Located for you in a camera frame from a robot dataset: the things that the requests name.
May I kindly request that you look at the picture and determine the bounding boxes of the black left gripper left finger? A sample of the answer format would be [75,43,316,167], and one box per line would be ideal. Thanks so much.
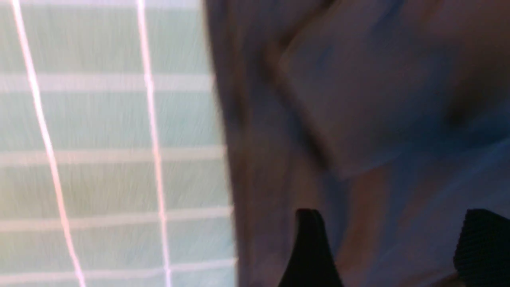
[279,208,343,287]

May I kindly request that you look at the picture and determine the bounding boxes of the green checkered tablecloth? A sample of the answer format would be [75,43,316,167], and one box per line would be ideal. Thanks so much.
[1,0,237,287]

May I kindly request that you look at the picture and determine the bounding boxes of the dark gray long-sleeve shirt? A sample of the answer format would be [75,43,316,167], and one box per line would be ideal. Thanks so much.
[204,0,509,287]

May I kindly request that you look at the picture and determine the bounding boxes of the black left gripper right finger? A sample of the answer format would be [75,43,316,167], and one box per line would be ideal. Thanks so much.
[453,209,510,287]

